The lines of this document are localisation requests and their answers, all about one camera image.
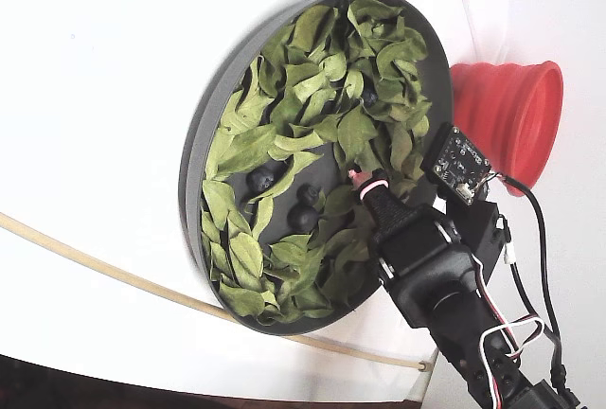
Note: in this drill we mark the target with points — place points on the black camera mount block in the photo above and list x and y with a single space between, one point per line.
483 234

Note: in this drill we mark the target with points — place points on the large blueberry beside long leaf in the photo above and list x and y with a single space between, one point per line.
260 180

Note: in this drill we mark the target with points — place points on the blueberry half hidden under leaves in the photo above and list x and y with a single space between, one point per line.
370 97

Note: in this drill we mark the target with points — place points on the beige rubber tube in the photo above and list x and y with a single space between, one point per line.
142 286

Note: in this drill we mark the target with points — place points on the round grey shallow bowl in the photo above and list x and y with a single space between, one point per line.
426 77

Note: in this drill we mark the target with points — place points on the pile of green leaves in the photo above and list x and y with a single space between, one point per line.
303 92

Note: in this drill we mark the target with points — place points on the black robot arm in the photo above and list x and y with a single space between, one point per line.
440 305

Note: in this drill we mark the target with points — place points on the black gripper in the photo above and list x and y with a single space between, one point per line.
411 233

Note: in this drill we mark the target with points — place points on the small blueberry with open crown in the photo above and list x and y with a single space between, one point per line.
308 193

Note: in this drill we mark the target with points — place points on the red collapsible silicone cup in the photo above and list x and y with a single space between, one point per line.
497 111

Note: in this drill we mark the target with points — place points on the bare camera circuit board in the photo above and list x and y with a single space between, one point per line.
461 163

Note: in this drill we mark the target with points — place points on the dark round blueberry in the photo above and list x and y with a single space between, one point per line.
303 218

